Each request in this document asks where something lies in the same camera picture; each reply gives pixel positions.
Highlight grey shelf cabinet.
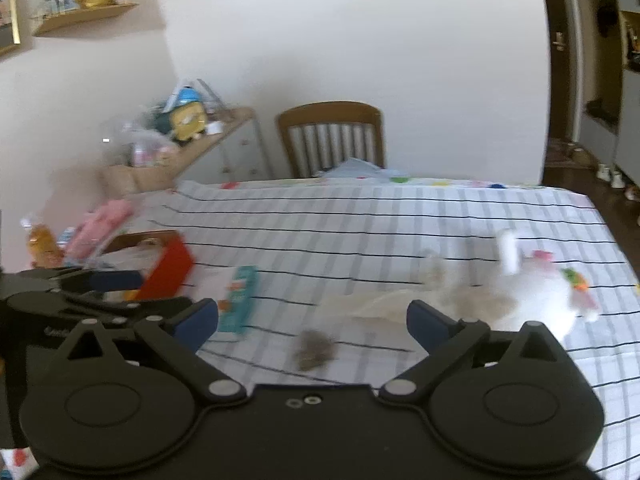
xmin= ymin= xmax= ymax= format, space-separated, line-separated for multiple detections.
xmin=575 ymin=0 xmax=640 ymax=186

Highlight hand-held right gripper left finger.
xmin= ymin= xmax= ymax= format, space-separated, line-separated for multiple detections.
xmin=60 ymin=298 xmax=247 ymax=404

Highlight wooden wall shelf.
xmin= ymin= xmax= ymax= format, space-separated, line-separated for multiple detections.
xmin=30 ymin=2 xmax=140 ymax=37

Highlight wooden chair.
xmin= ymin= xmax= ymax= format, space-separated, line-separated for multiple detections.
xmin=276 ymin=101 xmax=387 ymax=179

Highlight clear plastic bag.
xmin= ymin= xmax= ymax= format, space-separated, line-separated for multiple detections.
xmin=320 ymin=247 xmax=501 ymax=323

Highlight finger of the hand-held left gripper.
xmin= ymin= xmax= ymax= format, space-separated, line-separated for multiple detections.
xmin=61 ymin=293 xmax=194 ymax=331
xmin=16 ymin=266 xmax=144 ymax=294

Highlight red tin box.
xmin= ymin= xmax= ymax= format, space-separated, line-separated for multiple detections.
xmin=102 ymin=230 xmax=196 ymax=303

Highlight teal pouch with duck print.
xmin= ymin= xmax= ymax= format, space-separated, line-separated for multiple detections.
xmin=217 ymin=266 xmax=261 ymax=336

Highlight checked white tablecloth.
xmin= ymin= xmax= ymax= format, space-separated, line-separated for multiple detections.
xmin=0 ymin=177 xmax=640 ymax=480

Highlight pile of plastic bags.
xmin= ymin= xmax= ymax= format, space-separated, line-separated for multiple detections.
xmin=107 ymin=110 xmax=176 ymax=168

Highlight white plush bunny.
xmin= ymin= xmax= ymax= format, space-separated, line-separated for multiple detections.
xmin=480 ymin=227 xmax=601 ymax=341

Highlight yellow and blue toy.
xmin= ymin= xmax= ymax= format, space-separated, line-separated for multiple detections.
xmin=155 ymin=85 xmax=208 ymax=146

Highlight light blue papers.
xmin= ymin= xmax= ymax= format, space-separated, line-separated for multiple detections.
xmin=317 ymin=157 xmax=396 ymax=181

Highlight orange drink bottle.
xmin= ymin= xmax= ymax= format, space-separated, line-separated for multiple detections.
xmin=20 ymin=217 xmax=66 ymax=268

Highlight pink package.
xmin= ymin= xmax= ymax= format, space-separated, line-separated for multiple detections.
xmin=65 ymin=199 xmax=133 ymax=261

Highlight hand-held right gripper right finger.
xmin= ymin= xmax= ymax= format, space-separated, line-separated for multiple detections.
xmin=377 ymin=299 xmax=562 ymax=397

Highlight cardboard box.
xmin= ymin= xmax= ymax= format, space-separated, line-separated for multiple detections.
xmin=100 ymin=162 xmax=176 ymax=196

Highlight wooden top side cabinet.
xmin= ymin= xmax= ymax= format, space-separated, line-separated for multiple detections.
xmin=100 ymin=106 xmax=273 ymax=196

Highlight framed wall picture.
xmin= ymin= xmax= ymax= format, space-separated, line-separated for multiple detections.
xmin=0 ymin=0 xmax=23 ymax=56

